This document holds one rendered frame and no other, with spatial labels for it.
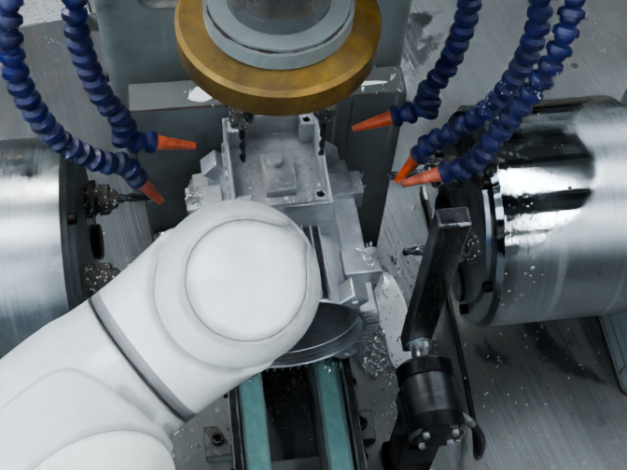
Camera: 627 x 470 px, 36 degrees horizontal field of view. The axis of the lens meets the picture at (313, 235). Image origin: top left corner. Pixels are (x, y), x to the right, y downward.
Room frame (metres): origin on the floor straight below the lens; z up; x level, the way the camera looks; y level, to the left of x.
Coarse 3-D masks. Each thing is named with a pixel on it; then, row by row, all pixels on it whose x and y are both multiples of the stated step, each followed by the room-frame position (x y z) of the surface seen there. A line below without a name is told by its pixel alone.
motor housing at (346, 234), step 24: (336, 168) 0.65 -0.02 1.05; (336, 216) 0.57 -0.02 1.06; (312, 240) 0.52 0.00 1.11; (336, 240) 0.54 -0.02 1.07; (360, 240) 0.55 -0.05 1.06; (336, 264) 0.51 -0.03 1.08; (336, 288) 0.48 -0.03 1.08; (336, 312) 0.51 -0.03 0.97; (360, 312) 0.47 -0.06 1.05; (312, 336) 0.48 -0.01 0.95; (336, 336) 0.48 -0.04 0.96; (360, 336) 0.47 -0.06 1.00; (288, 360) 0.46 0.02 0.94; (312, 360) 0.46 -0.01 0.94
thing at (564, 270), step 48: (528, 144) 0.62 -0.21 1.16; (576, 144) 0.62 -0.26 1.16; (624, 144) 0.63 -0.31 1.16; (480, 192) 0.58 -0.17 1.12; (528, 192) 0.56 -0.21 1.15; (576, 192) 0.57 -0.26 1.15; (624, 192) 0.58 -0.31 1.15; (480, 240) 0.55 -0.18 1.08; (528, 240) 0.52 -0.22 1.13; (576, 240) 0.53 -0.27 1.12; (624, 240) 0.54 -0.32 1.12; (480, 288) 0.51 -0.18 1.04; (528, 288) 0.49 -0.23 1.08; (576, 288) 0.50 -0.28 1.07; (624, 288) 0.51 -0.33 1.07
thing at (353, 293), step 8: (328, 144) 0.65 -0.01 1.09; (216, 152) 0.63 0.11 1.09; (328, 152) 0.64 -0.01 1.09; (336, 152) 0.65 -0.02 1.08; (200, 160) 0.62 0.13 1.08; (208, 160) 0.62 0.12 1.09; (216, 160) 0.61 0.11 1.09; (328, 160) 0.64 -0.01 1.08; (336, 160) 0.64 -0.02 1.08; (208, 168) 0.61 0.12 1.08; (216, 168) 0.61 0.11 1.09; (328, 168) 0.64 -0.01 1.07; (208, 176) 0.61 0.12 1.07; (216, 176) 0.61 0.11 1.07; (352, 280) 0.48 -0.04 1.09; (344, 288) 0.47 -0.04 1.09; (352, 288) 0.47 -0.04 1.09; (360, 288) 0.48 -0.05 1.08; (344, 296) 0.47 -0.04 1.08; (352, 296) 0.46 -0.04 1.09; (360, 296) 0.47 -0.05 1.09; (368, 296) 0.47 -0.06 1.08; (344, 304) 0.46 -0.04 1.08; (352, 304) 0.46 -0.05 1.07; (360, 304) 0.46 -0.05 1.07; (344, 352) 0.46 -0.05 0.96; (352, 352) 0.46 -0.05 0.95
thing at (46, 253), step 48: (0, 144) 0.58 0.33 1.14; (0, 192) 0.50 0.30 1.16; (48, 192) 0.51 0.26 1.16; (96, 192) 0.57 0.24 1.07; (0, 240) 0.46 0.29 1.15; (48, 240) 0.46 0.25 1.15; (96, 240) 0.56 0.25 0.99; (0, 288) 0.42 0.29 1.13; (48, 288) 0.42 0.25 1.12; (96, 288) 0.46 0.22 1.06; (0, 336) 0.39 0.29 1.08
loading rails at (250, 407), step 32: (256, 384) 0.43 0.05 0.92; (320, 384) 0.44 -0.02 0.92; (352, 384) 0.44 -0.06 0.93; (256, 416) 0.39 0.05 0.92; (320, 416) 0.40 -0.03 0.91; (352, 416) 0.40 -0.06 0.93; (224, 448) 0.39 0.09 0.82; (256, 448) 0.36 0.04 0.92; (320, 448) 0.38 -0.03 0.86; (352, 448) 0.37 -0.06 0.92
